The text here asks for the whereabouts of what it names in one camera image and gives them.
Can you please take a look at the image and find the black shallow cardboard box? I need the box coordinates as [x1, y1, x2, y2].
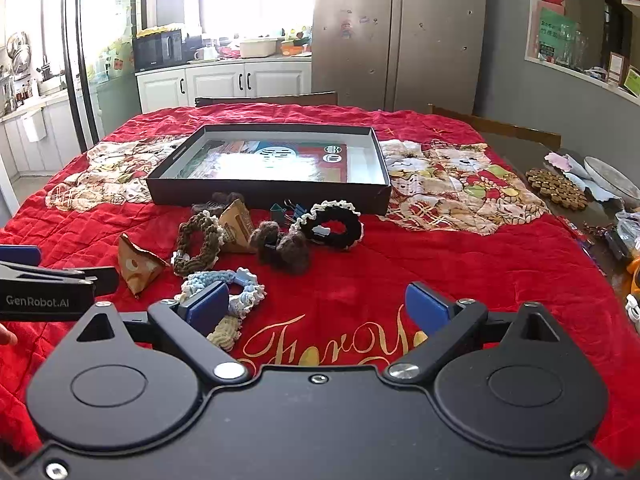
[146, 124, 392, 214]

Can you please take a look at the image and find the cream knitted scrunchie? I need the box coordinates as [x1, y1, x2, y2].
[206, 315, 242, 352]

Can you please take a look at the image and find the person's left hand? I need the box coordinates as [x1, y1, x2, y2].
[0, 324, 17, 346]

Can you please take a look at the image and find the white kitchen cabinet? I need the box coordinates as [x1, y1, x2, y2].
[137, 56, 311, 113]

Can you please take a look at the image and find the grey ceramic plate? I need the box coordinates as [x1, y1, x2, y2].
[584, 156, 640, 208]

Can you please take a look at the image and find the green paper sign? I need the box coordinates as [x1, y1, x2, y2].
[536, 8, 579, 66]

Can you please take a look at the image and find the orange bowl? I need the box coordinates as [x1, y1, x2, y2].
[280, 42, 306, 56]

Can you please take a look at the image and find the wooden bead trivet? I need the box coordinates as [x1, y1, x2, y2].
[525, 168, 588, 211]

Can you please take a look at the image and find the brown braided scrunchie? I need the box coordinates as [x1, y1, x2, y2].
[170, 210, 224, 278]

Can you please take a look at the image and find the dark wooden chair back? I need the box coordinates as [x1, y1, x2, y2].
[195, 91, 338, 107]

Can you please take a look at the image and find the blue binder clip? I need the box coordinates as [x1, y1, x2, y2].
[284, 200, 308, 222]

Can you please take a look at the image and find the black white-trimmed scrunchie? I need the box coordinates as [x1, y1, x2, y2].
[290, 200, 364, 250]

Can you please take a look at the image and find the light blue knitted scrunchie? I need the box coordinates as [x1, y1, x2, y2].
[175, 266, 267, 321]

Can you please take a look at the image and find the teal binder clip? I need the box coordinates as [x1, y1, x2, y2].
[269, 204, 288, 228]

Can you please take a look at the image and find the brown fuzzy claw clip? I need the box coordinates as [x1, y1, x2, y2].
[248, 221, 310, 274]
[191, 192, 244, 217]

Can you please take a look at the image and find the steel double-door refrigerator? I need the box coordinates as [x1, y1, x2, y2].
[311, 0, 486, 114]

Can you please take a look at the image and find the beige plastic basin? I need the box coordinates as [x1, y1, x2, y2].
[239, 37, 278, 58]

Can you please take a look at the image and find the pink scalloped paper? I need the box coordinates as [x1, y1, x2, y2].
[544, 152, 572, 172]

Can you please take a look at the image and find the brown pyramid paper packet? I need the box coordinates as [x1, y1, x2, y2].
[117, 233, 168, 297]

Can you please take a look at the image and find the black microwave oven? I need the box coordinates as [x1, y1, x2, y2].
[134, 29, 184, 72]

